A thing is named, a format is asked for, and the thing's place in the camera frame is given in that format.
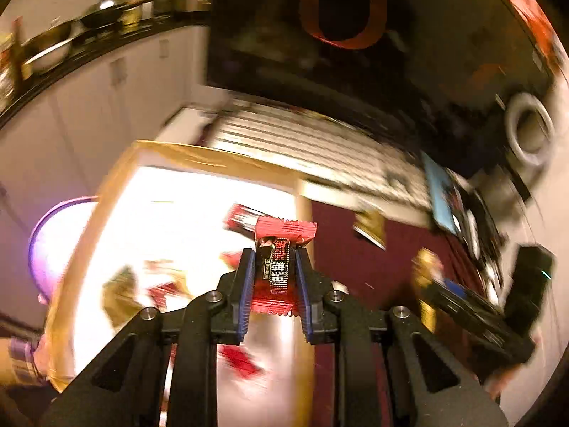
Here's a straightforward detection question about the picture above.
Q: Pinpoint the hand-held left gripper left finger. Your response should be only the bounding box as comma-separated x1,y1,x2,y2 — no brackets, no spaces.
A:
40,248,257,427

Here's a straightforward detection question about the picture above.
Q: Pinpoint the blue book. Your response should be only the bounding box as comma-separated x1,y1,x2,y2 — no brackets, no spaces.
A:
420,151,461,236

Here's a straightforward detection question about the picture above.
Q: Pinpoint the black remote control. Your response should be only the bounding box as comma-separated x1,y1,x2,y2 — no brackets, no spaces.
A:
460,187,505,268

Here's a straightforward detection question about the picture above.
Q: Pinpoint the black monitor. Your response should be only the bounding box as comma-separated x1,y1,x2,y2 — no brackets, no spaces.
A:
207,0,556,179

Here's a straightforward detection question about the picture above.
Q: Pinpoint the metal wok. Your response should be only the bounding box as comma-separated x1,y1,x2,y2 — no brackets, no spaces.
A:
80,0,129,30

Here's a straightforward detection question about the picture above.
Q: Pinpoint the dark brown gold-edged snack packet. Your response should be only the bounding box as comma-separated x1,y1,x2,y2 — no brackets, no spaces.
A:
353,209,387,250

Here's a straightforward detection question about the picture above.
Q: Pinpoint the metal mixing bowl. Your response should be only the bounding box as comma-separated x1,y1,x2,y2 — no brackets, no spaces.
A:
20,22,74,76

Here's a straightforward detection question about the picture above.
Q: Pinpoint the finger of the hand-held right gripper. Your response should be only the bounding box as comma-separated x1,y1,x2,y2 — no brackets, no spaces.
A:
433,278,507,321
422,291,536,368

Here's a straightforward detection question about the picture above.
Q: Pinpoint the plaid cloth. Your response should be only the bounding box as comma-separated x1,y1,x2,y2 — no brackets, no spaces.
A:
0,336,47,388

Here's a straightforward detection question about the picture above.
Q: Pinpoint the white kitchen cabinet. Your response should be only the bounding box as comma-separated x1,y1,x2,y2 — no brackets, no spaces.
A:
0,24,209,303

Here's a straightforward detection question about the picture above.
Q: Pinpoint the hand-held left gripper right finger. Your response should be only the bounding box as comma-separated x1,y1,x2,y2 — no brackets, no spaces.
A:
294,247,510,427

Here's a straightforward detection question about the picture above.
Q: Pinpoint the yellow taped cardboard box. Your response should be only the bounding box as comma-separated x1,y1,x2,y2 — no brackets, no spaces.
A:
44,140,318,427

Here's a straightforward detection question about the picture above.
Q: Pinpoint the maroon table cloth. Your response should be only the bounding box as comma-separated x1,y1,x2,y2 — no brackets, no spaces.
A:
309,200,490,427

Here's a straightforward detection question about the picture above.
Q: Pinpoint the white tape roll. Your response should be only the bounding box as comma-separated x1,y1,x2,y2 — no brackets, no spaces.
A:
504,93,556,167

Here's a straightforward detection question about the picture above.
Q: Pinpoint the large red snack packet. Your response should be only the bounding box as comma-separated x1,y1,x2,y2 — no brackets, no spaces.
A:
144,260,194,310

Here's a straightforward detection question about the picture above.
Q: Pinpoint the orange cable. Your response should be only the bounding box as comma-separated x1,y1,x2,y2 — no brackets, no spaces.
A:
291,0,396,51

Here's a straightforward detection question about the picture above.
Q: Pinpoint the red patterned object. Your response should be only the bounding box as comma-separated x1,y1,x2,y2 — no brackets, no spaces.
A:
484,0,565,81

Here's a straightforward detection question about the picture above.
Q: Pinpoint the gold snack packet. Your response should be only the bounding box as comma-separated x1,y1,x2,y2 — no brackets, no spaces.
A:
411,249,445,334

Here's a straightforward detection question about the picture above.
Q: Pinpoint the beige computer keyboard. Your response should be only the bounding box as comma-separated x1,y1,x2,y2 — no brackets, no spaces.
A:
207,102,434,227

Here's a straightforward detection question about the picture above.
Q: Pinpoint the long dark red snack packet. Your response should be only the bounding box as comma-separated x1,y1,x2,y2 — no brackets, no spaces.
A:
222,204,267,236

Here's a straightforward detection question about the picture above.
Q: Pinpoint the green and olive snack packet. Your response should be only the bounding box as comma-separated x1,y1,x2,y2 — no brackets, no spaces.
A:
102,267,145,327

